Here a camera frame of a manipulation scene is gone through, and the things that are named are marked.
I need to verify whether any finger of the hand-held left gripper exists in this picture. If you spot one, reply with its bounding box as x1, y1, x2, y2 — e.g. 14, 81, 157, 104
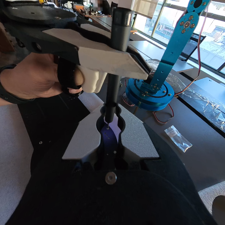
79, 23, 153, 75
42, 28, 152, 80

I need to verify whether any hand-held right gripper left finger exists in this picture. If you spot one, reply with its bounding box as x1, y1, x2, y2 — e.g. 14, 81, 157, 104
62, 104, 106, 161

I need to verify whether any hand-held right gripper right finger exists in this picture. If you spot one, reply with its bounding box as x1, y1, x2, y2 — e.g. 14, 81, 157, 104
117, 104, 160, 161

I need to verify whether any black electric screwdriver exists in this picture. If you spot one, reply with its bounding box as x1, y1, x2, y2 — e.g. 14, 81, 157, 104
105, 7, 135, 130

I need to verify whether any black metal base plate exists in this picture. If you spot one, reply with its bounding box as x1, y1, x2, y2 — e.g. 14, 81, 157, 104
17, 90, 122, 178

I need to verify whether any person's left forearm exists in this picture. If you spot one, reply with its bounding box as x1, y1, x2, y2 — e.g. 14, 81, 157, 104
0, 97, 20, 106

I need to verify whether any desk with wooden edge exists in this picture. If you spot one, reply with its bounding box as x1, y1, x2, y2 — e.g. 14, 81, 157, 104
74, 7, 137, 34

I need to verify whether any dark desk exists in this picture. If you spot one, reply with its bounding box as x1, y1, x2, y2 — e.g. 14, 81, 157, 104
77, 69, 225, 225
178, 77, 225, 134
129, 40, 194, 73

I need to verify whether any person's left hand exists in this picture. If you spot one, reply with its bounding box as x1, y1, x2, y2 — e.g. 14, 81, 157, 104
0, 53, 85, 99

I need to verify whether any clear zip bag white label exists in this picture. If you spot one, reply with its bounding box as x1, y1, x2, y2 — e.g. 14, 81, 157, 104
164, 125, 193, 153

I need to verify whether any beige roller blind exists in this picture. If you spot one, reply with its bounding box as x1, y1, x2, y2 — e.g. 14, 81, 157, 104
132, 0, 165, 19

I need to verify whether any white foam sheet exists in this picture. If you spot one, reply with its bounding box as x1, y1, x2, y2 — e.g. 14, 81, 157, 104
0, 91, 106, 225

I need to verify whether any crumpled clear plastic wrap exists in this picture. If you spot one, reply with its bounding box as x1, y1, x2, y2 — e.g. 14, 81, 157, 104
146, 59, 225, 130

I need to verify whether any black wristband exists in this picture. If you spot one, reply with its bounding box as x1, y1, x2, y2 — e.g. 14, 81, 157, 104
0, 64, 35, 104

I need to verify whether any white foam piece with hole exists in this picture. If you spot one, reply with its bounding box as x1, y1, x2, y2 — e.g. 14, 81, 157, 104
198, 185, 225, 219

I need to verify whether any black mesh office chair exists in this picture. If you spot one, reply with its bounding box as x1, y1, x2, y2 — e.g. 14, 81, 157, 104
182, 32, 207, 62

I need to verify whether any large grid window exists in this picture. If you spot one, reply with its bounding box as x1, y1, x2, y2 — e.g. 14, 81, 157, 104
134, 0, 225, 74

